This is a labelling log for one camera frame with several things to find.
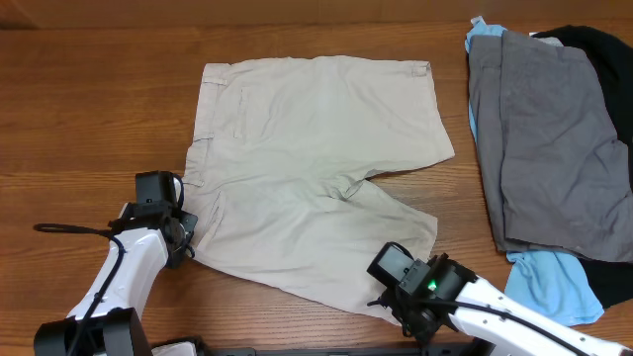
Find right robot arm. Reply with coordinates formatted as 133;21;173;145
367;242;632;356

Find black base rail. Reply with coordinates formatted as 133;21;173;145
147;335;496;356

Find black garment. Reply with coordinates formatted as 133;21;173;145
534;25;632;309

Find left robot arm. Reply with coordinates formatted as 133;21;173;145
34;171;198;356

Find light blue garment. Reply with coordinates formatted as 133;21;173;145
465;17;616;326

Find beige shorts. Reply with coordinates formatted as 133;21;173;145
183;56;454;320

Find grey shorts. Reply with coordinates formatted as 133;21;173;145
469;31;632;262

